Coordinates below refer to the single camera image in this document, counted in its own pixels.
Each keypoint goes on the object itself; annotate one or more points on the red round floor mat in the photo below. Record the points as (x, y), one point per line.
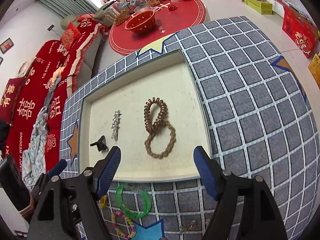
(188, 14)

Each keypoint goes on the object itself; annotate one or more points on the silver star hair clip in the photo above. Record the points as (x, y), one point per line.
(115, 125)

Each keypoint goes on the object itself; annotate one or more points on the framed wall picture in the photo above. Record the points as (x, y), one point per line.
(6, 45)

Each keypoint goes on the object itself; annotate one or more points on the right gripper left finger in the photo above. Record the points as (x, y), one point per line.
(64, 203)

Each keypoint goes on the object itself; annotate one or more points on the red wedding sofa cover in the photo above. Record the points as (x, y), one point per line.
(50, 60)

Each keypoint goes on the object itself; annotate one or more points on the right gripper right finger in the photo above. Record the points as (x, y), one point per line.
(260, 219)

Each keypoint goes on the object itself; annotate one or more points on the beige armchair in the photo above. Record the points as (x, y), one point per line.
(84, 50)

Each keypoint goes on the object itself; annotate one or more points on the red gift box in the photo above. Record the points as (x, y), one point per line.
(301, 31)

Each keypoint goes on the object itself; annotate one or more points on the black hair claw clip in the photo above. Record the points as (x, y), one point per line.
(100, 144)

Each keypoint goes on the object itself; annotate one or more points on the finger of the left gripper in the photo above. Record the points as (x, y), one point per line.
(57, 169)

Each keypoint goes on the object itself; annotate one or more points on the light floral blanket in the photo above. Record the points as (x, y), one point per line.
(33, 158)

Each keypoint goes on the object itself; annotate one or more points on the red pillow with characters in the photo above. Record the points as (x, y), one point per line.
(9, 98)

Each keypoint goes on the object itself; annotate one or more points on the pink heart gem brooch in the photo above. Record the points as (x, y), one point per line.
(190, 225)

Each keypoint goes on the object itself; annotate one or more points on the green plastic bangle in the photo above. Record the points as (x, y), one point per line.
(137, 190)

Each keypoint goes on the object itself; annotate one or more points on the green cardboard box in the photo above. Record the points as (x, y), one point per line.
(263, 7)

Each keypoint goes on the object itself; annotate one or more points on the red embroidered cushion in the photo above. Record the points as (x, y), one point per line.
(69, 36)

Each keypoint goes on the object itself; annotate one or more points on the red plastic colander basket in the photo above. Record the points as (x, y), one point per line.
(141, 23)

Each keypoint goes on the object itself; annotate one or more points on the green jewelry tray box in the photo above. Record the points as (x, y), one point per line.
(162, 121)

